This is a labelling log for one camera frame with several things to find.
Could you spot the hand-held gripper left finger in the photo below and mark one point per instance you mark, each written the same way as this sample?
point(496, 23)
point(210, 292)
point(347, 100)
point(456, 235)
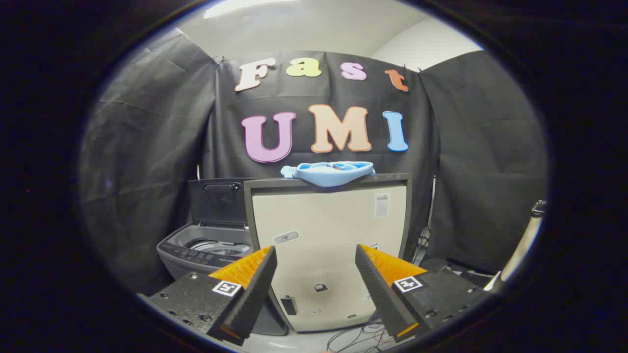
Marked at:
point(255, 294)

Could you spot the beige cabinet with dark frame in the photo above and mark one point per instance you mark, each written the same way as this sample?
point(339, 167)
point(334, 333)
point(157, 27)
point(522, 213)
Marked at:
point(324, 220)

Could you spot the light blue garment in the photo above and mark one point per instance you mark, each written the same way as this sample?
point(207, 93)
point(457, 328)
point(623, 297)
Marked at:
point(328, 176)

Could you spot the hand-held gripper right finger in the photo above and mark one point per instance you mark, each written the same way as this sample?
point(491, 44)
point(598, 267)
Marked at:
point(380, 294)

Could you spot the grey washing machine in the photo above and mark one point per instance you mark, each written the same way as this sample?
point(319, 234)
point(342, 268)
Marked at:
point(179, 255)

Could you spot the black floor box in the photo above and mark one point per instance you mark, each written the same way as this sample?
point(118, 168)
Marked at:
point(473, 279)

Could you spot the white stand pole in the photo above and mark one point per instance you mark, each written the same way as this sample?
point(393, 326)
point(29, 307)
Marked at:
point(522, 245)

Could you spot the black backdrop cloth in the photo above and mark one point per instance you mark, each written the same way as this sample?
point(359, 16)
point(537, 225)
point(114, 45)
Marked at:
point(147, 171)

